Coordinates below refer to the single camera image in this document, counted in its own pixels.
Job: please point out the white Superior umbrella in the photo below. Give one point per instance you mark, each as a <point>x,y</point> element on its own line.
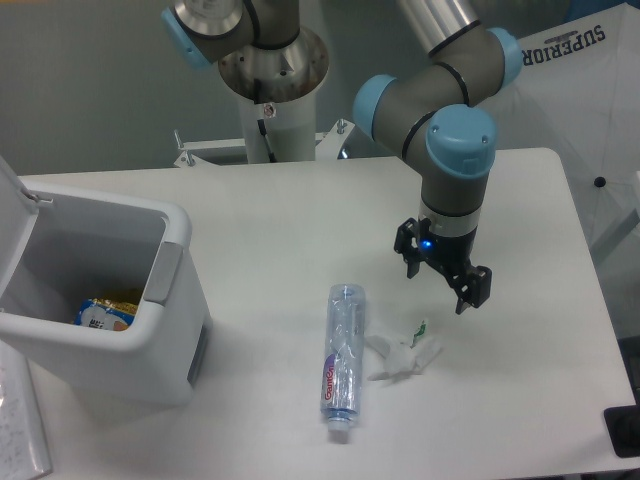
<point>578,94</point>

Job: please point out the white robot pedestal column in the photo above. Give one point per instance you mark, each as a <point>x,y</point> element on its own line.
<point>277,132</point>

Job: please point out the clear plastic water bottle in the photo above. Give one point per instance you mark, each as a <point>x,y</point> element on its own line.
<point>341,380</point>

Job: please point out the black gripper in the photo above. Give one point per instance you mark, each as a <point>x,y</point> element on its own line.
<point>450,256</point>

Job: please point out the white metal base frame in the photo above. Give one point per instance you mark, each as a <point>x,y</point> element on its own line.
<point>331,145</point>

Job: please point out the black device at edge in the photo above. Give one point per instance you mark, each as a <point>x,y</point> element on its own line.
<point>623,428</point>

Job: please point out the blue yellow snack packet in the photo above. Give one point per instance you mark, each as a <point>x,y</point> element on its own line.
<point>115,311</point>

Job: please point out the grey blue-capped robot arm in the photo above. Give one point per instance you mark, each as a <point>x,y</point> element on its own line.
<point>432,121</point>

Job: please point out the white open trash can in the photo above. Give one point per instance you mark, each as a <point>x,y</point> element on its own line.
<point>61,245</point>

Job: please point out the crumpled white tissue wrapper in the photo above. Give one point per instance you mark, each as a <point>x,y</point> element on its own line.
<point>404,355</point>

